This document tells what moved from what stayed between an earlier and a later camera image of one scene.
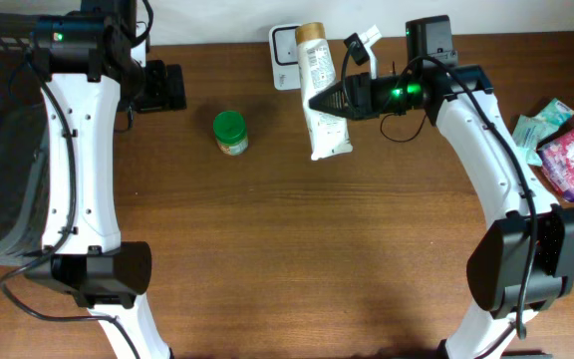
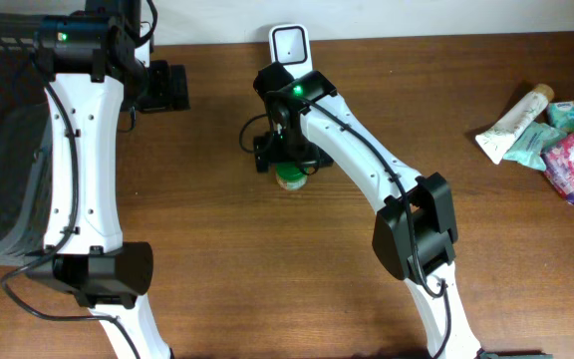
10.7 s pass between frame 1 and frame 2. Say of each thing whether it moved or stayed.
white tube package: moved
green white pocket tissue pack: moved
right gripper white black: moved
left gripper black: stayed
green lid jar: moved
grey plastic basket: stayed
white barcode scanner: stayed
